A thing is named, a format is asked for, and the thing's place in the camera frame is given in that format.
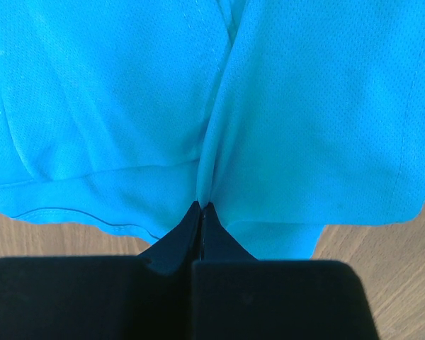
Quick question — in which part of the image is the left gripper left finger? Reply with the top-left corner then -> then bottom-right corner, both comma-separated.
0,203 -> 201,339

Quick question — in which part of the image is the teal t shirt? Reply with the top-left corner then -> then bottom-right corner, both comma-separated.
0,1 -> 425,259

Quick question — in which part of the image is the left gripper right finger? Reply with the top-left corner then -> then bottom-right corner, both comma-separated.
192,204 -> 379,339

